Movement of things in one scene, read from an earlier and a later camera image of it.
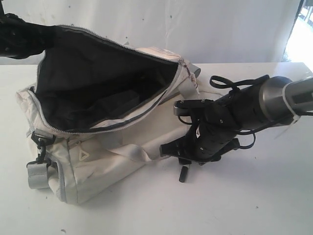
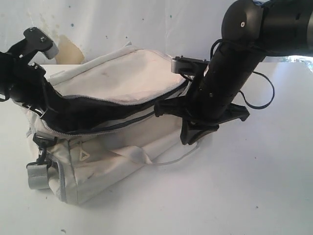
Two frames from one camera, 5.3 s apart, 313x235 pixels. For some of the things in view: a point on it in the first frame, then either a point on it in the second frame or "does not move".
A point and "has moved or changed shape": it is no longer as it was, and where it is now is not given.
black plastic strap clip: (42, 141) does not move
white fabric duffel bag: (94, 106) has moved or changed shape
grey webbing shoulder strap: (38, 176) does not move
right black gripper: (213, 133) → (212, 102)
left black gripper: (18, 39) → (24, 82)
